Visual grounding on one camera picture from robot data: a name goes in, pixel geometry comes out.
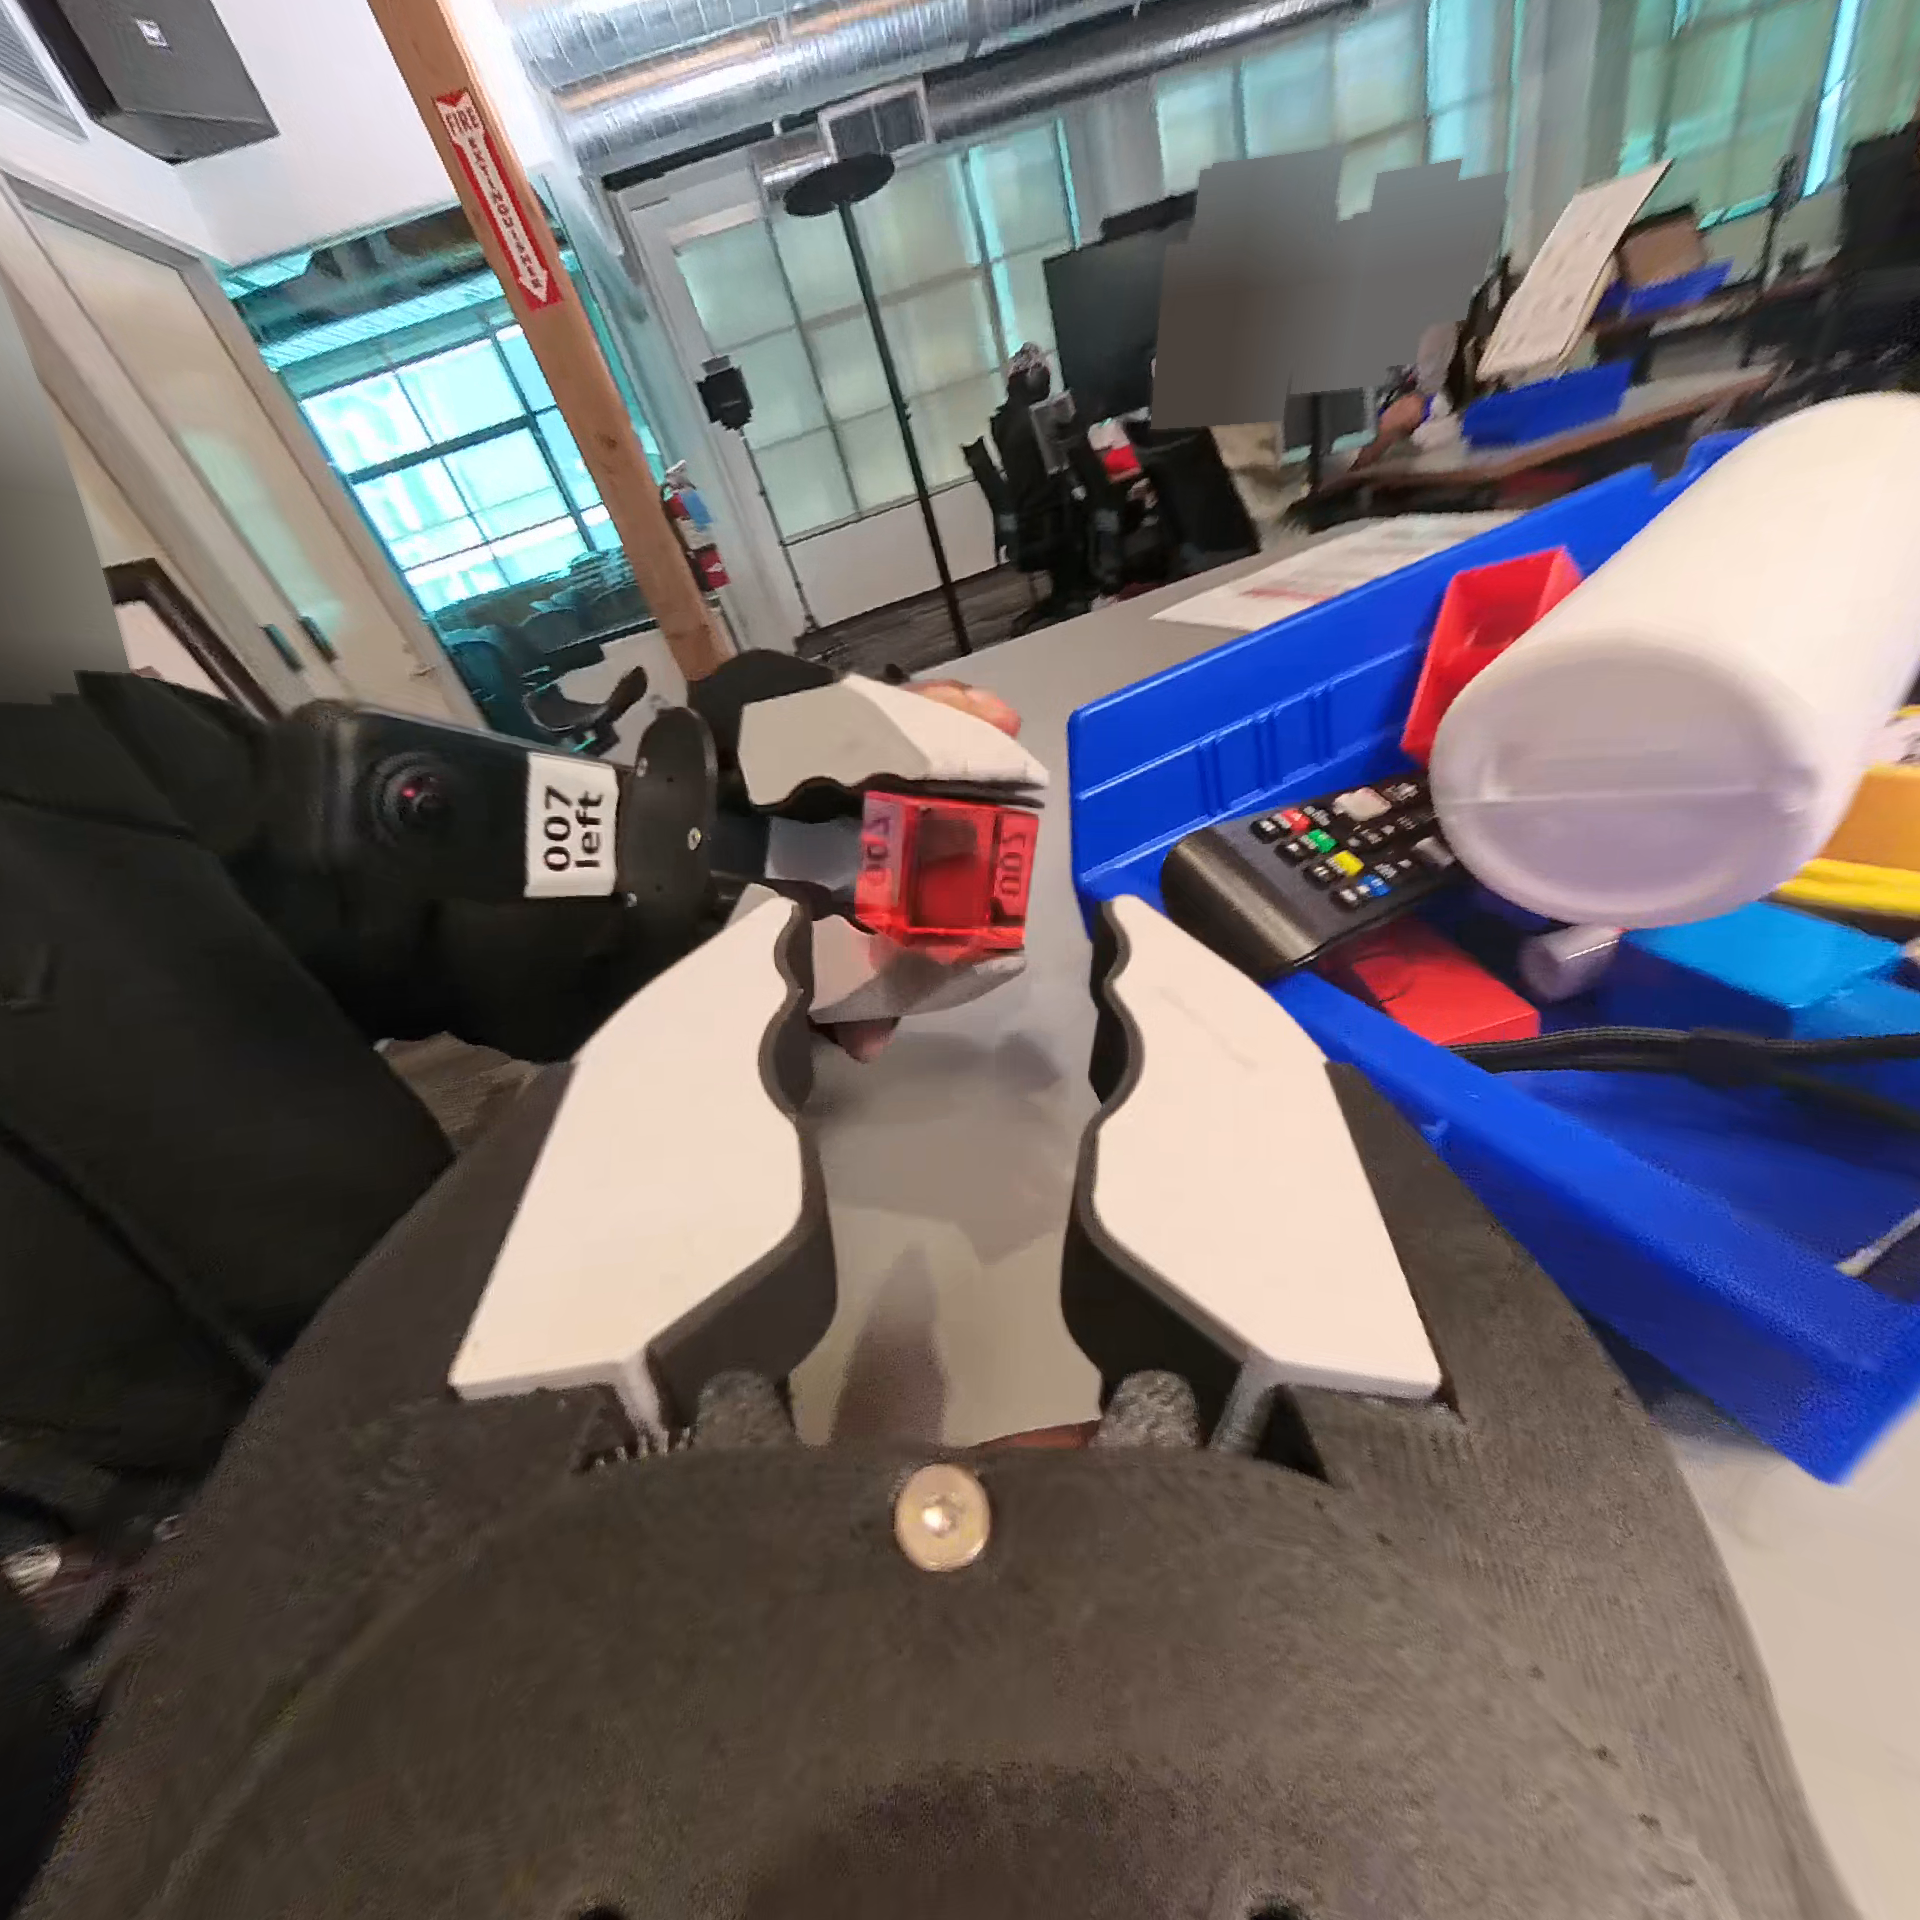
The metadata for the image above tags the black wall speaker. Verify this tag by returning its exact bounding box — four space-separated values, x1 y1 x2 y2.
52 0 283 164

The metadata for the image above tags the black remote control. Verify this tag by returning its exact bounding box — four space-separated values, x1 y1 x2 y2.
1162 772 1466 986

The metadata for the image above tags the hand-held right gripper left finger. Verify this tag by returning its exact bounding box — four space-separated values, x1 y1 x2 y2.
448 898 836 1425

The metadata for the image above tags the printed paper sheet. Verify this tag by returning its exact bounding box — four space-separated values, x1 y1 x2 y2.
1153 516 1521 633

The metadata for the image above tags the black framed sign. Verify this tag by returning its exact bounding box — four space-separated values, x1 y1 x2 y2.
101 556 245 702

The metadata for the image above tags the person's black jacket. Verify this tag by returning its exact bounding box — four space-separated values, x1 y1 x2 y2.
0 669 635 1503

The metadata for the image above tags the person's left hand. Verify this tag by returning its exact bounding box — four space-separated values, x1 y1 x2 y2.
815 678 1028 1066

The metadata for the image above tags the black office chair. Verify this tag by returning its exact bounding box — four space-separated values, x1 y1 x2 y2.
959 389 1114 620

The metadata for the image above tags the small blue bin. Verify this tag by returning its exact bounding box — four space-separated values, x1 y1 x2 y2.
1461 361 1637 448

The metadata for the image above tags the silver ceiling duct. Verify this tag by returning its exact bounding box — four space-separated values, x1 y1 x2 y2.
509 0 1355 168

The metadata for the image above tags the red fire extinguisher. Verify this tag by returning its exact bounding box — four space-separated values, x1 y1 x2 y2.
662 463 734 596

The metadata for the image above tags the black tripod light stand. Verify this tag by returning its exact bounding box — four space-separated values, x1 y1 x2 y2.
694 354 821 633

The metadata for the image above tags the yellow tape roll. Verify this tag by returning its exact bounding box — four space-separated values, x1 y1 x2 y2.
1778 749 1920 920

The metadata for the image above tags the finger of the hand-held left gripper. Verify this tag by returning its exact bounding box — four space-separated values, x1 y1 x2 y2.
800 900 1033 1031
736 674 1052 812

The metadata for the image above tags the blue plastic bin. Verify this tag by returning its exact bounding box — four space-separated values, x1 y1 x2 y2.
1068 427 1920 1486

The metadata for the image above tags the black saddle seat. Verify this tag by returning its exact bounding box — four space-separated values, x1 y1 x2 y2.
521 662 651 756

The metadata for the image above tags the dotted paper sign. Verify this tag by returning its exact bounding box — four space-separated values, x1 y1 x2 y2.
1477 158 1676 380

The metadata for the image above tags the blue plastic part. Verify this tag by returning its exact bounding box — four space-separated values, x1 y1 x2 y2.
1626 907 1920 1040

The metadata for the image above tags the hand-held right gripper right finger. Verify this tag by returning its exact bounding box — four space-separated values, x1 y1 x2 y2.
1062 893 1447 1435

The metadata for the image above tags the red translucent cube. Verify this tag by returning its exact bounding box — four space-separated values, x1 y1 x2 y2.
857 793 1041 947

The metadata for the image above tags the black cable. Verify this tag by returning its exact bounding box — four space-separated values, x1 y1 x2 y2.
1461 1023 1920 1091

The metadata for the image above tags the wooden post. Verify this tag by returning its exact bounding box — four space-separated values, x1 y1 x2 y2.
367 0 738 685

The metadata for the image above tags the white plastic cup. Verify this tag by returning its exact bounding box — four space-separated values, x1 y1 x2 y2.
1428 393 1920 930

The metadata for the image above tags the black computer monitor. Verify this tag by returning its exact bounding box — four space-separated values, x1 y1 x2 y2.
1044 225 1203 430

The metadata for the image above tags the small white cylinder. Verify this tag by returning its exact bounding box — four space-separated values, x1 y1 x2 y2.
1513 923 1626 1001

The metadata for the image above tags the red plastic piece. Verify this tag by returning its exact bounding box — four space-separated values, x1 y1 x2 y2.
1327 919 1543 1048

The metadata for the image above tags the black pole stand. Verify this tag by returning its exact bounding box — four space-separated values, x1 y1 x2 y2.
783 149 979 658

